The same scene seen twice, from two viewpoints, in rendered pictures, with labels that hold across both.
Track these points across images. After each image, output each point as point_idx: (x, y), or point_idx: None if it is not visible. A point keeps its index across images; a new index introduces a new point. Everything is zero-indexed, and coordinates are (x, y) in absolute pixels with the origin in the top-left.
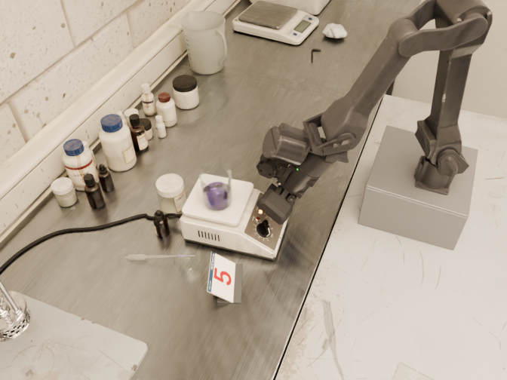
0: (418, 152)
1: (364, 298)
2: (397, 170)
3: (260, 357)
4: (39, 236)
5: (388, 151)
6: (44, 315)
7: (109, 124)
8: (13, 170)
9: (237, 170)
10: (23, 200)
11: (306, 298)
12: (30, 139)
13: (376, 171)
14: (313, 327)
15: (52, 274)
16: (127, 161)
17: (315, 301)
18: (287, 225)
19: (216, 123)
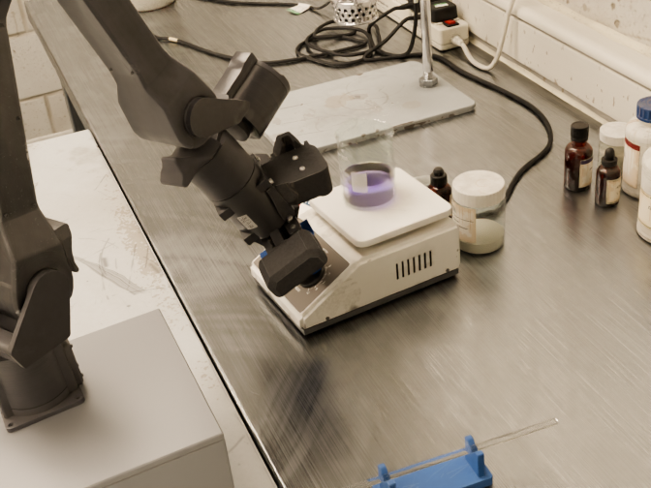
0: (103, 425)
1: (87, 324)
2: (123, 365)
3: (167, 216)
4: (560, 135)
5: (166, 382)
6: (415, 112)
7: None
8: (646, 66)
9: (491, 341)
10: (622, 107)
11: (167, 280)
12: None
13: (159, 337)
14: (132, 264)
15: (476, 132)
16: (638, 214)
17: (152, 284)
18: (294, 328)
19: None
